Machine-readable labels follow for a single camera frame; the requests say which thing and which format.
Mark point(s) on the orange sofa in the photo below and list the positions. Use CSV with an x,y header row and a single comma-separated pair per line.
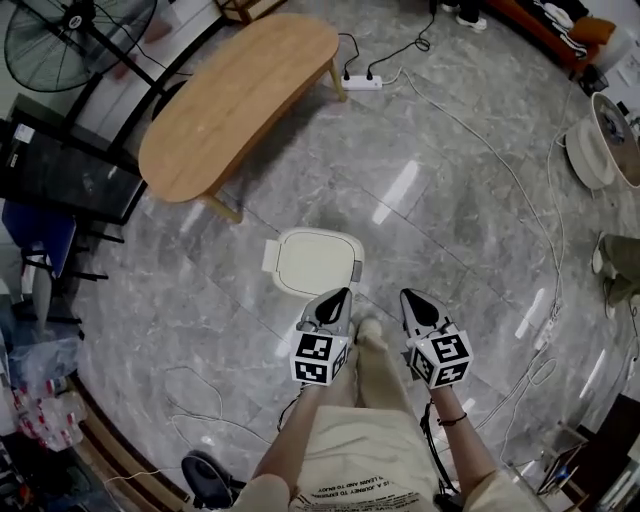
x,y
555,30

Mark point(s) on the oval wooden coffee table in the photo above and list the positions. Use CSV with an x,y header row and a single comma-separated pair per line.
x,y
235,105

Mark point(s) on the clear plastic bag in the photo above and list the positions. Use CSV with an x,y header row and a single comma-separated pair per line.
x,y
45,357

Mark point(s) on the black mesh basket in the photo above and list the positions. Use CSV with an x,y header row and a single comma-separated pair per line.
x,y
594,80

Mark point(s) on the person's right forearm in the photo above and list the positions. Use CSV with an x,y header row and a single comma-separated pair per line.
x,y
462,445

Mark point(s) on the cream trash bin with lid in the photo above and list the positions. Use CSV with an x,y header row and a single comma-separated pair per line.
x,y
312,257

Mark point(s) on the person's beige shoes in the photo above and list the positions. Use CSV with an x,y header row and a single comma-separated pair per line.
x,y
369,326

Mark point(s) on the white round floor fan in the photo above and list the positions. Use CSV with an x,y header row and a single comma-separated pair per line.
x,y
597,150

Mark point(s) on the white power strip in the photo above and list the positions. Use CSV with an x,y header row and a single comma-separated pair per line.
x,y
361,82

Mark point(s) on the blue chair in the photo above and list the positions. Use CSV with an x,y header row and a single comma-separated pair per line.
x,y
40,232

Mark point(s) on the person's beige trousers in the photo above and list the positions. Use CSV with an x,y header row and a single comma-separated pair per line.
x,y
375,370

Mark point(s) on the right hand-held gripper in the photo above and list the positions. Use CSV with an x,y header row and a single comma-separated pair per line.
x,y
442,356

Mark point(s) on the black glass cabinet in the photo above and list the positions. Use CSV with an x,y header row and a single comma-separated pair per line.
x,y
65,175

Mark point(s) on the black standing fan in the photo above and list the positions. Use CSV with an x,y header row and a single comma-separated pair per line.
x,y
65,45

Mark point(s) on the person's left forearm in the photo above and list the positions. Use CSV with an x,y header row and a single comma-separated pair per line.
x,y
287,440

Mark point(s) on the pack of water bottles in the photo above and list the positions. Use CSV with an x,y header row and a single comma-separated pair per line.
x,y
47,417

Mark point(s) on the black wrist band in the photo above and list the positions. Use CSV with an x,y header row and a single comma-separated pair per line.
x,y
452,420

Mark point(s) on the small white extension socket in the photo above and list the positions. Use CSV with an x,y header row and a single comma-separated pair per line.
x,y
546,334

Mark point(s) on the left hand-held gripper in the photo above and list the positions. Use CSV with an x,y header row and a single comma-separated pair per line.
x,y
314,355

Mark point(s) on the clear acrylic stand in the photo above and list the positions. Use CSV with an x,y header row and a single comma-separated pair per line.
x,y
555,465

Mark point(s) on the wooden stool frame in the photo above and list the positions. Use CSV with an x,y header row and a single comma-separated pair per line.
x,y
250,9

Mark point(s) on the person's beige printed shirt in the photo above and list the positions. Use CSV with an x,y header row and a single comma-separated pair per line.
x,y
367,460

